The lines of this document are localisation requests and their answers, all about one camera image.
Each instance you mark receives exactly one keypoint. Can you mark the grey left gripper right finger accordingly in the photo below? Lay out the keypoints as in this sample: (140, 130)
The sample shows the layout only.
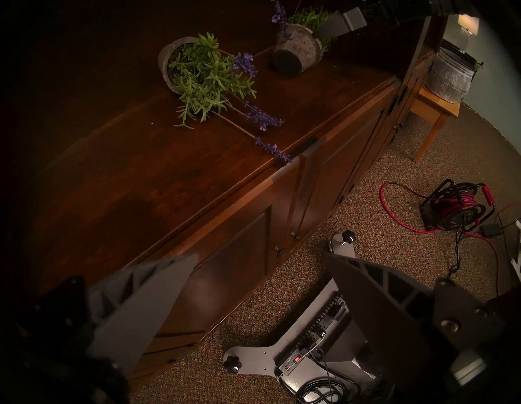
(378, 309)

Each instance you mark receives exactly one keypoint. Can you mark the black power adapter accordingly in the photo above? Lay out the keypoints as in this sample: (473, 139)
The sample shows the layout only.
(490, 230)

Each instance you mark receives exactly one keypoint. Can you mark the fake lavender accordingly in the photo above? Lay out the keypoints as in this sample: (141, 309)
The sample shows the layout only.
(203, 77)
(295, 51)

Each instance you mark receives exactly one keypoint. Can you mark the black star knob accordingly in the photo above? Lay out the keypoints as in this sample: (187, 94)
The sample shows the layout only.
(233, 363)
(348, 237)

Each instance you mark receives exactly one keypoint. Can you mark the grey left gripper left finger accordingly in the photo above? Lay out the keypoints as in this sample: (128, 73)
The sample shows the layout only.
(134, 309)

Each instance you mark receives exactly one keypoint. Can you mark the dark wooden bookcase cabinet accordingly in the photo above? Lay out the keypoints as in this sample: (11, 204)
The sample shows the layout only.
(163, 183)

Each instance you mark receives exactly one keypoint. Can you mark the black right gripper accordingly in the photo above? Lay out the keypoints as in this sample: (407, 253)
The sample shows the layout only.
(395, 9)

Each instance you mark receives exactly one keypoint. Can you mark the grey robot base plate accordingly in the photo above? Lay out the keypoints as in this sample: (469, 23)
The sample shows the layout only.
(260, 354)

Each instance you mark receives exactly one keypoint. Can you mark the light wooden side table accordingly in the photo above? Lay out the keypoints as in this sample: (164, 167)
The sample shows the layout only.
(431, 104)

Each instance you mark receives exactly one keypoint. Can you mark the power strip with red switch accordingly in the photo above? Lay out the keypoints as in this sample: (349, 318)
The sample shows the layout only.
(321, 330)

